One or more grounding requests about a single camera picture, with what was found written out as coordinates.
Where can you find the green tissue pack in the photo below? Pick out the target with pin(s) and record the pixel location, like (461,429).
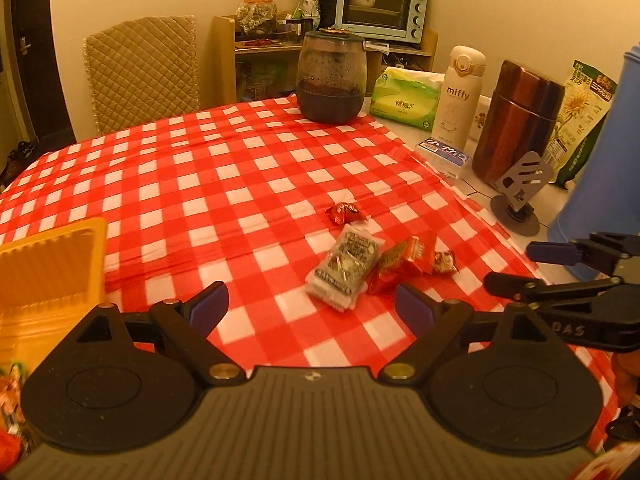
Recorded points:
(407,96)

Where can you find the sunflower seed bag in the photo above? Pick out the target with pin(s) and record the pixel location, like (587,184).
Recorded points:
(587,99)

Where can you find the wooden shelf unit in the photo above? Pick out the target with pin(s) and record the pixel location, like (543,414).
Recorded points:
(229,57)

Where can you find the white miffy bottle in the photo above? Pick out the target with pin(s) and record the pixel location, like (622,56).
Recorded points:
(459,96)

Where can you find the blue thermos jug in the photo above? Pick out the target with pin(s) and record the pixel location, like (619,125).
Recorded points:
(606,197)

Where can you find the red orange snack packet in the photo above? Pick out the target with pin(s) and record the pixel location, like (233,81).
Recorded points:
(408,259)

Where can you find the beige quilted chair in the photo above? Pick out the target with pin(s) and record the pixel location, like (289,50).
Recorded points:
(141,71)

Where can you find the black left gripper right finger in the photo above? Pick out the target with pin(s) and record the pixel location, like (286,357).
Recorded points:
(444,330)

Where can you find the light blue toaster oven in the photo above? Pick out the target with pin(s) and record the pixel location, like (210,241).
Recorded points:
(387,20)

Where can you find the grey phone stand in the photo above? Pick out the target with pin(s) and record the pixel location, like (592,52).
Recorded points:
(515,189)

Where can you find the person's hand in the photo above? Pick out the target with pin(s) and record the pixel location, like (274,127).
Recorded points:
(626,369)

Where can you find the red white checkered tablecloth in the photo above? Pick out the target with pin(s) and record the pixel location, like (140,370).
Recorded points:
(240,194)

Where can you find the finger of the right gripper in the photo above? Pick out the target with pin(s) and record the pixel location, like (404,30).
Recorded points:
(601,251)
(523,290)

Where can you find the blue white small box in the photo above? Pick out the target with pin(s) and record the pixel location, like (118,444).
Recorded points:
(442,157)

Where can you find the brown metal canister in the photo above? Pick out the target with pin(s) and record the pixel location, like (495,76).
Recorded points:
(520,119)

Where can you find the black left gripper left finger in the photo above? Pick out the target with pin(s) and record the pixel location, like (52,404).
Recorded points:
(165,346)

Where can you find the dark glass jar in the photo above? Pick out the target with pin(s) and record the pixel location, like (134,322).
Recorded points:
(331,77)

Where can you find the orange lid plastic jar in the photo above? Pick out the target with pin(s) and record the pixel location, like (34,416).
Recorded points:
(257,18)

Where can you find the white grey snack packet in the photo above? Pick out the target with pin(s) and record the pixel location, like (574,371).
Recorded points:
(341,276)

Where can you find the orange plastic basket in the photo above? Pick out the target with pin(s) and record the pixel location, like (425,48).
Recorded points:
(49,282)

